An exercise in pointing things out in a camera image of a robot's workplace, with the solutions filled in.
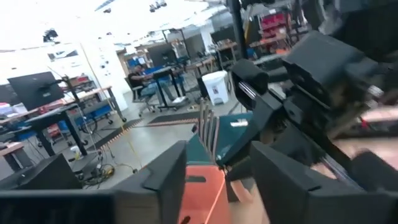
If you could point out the blue plastic bin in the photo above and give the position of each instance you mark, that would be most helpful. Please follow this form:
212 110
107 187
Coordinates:
230 137

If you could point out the black ceiling-hung device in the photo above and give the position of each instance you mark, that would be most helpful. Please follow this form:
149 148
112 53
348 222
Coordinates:
50 35

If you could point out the orange plastic bin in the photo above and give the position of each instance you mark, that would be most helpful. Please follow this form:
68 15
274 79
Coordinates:
202 199

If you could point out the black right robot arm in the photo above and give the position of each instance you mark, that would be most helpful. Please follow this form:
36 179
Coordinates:
357 21

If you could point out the black vertical post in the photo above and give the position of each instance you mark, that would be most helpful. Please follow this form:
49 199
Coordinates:
237 28

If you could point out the black-legged desk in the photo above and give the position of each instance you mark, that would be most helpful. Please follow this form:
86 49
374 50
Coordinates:
53 118

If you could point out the shelf with red bins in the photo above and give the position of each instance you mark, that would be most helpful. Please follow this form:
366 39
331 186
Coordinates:
273 28

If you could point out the seated person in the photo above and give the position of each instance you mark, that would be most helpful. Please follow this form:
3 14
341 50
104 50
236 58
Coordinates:
138 81

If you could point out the black monitor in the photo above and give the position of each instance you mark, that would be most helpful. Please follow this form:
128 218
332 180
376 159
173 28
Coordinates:
161 54
35 90

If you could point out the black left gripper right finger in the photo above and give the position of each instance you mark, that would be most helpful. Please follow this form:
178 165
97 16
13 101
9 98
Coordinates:
280 180

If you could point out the grey office chair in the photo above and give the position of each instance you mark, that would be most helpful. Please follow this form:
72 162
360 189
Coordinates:
140 96

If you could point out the wooden-top rolling desk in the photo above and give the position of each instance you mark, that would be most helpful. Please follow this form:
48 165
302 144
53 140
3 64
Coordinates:
93 96

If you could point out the black floor mat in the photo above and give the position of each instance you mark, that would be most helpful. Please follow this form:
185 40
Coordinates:
174 117

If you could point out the white trash bin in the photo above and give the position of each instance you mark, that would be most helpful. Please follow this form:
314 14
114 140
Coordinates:
216 87

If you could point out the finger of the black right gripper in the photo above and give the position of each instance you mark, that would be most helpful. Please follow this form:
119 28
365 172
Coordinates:
239 179
255 127

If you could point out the black pedestal desk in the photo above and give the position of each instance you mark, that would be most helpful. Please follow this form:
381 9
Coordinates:
164 87

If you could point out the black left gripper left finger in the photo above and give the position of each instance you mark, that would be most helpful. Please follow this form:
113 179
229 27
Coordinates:
168 174

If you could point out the black box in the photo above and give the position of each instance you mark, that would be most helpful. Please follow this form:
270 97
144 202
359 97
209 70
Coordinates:
43 174

